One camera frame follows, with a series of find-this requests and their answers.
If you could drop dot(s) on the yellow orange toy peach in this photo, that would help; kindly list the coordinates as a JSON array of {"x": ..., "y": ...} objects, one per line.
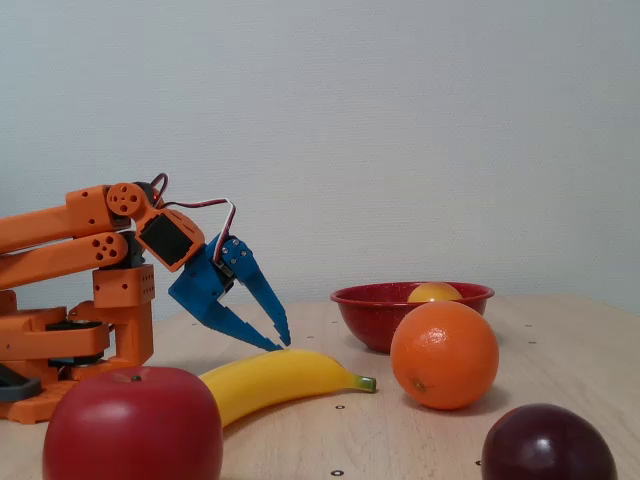
[{"x": 435, "y": 292}]

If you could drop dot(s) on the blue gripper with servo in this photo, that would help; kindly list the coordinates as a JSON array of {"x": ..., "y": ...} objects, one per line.
[{"x": 200, "y": 290}]

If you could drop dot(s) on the dark purple toy plum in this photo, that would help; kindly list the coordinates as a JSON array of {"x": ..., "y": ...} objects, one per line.
[{"x": 545, "y": 445}]

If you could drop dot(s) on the orange toy orange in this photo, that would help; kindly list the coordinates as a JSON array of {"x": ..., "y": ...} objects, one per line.
[{"x": 445, "y": 350}]

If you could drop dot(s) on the red toy apple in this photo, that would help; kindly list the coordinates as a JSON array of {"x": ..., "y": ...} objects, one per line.
[{"x": 130, "y": 430}]

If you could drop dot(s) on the orange robot base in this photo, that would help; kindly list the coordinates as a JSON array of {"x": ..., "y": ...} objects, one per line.
[{"x": 125, "y": 320}]

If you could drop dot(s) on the dark grey table clamp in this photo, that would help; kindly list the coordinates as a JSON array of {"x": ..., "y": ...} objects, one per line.
[{"x": 25, "y": 390}]

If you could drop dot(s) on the yellow toy banana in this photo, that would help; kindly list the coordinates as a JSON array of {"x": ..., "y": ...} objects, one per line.
[{"x": 280, "y": 375}]

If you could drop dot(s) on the red speckled enamel bowl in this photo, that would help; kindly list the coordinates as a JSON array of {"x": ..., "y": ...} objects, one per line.
[{"x": 365, "y": 320}]

